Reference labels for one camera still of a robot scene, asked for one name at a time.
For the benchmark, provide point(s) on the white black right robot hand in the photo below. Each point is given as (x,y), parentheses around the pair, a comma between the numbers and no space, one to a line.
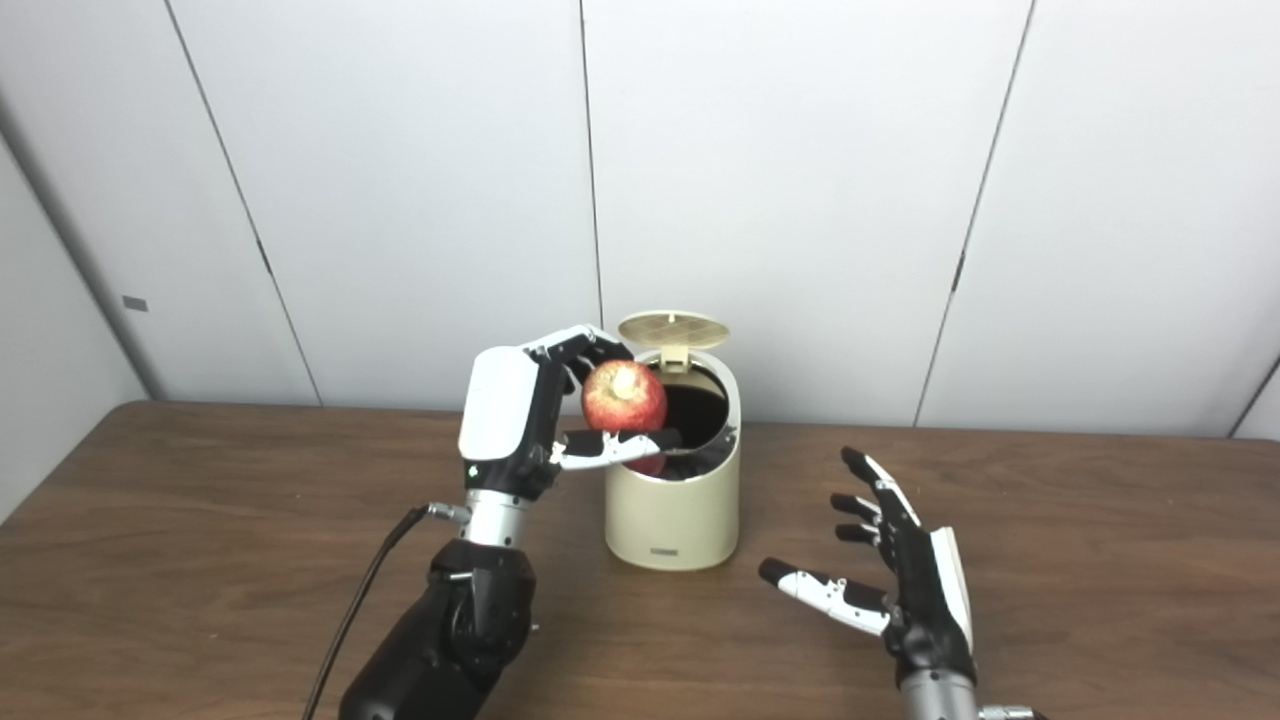
(925,600)

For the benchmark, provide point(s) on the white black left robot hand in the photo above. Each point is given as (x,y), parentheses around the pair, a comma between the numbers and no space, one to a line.
(500,410)

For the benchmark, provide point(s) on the red apple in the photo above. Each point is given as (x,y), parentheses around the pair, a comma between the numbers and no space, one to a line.
(625,400)

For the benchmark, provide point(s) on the cream-colored round bin lid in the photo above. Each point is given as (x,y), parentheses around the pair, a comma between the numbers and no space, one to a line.
(672,328)

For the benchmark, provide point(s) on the black wall panel clip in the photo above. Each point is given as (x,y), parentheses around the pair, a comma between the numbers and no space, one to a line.
(264,258)
(958,272)

